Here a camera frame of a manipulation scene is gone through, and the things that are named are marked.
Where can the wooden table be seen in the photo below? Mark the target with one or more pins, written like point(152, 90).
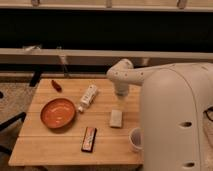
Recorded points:
point(38, 145)

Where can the black candy bar packet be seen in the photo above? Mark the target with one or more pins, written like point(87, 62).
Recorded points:
point(89, 139)

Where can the white paper cup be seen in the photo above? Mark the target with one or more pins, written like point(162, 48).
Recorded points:
point(135, 140)

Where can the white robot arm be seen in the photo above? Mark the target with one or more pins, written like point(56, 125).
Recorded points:
point(173, 100)

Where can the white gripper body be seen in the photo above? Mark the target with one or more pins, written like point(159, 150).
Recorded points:
point(121, 89)

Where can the red chili pepper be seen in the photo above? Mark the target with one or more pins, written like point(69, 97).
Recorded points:
point(56, 86)

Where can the orange ceramic bowl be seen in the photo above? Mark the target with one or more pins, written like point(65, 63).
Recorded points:
point(57, 113)

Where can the white plastic bottle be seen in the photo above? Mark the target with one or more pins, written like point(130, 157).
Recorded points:
point(87, 98)

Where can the black chair leg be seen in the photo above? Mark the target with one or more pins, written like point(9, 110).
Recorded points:
point(7, 123)

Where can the white sponge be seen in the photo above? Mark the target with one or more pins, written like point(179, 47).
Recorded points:
point(116, 119)

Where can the long grey railing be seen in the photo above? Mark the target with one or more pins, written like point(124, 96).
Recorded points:
point(31, 55)

